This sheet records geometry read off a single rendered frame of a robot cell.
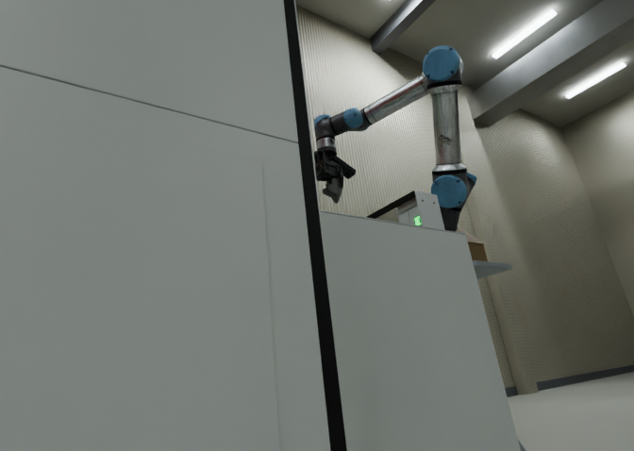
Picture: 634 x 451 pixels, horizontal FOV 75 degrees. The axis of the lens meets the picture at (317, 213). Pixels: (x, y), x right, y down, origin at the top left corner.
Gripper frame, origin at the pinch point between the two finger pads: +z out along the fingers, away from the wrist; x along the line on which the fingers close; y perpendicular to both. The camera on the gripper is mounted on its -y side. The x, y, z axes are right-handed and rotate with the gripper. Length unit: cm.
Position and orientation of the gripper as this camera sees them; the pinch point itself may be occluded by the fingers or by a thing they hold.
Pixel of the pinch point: (338, 200)
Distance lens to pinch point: 154.4
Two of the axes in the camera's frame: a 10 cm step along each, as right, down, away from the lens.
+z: 1.1, 9.2, -3.7
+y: -8.2, -1.3, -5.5
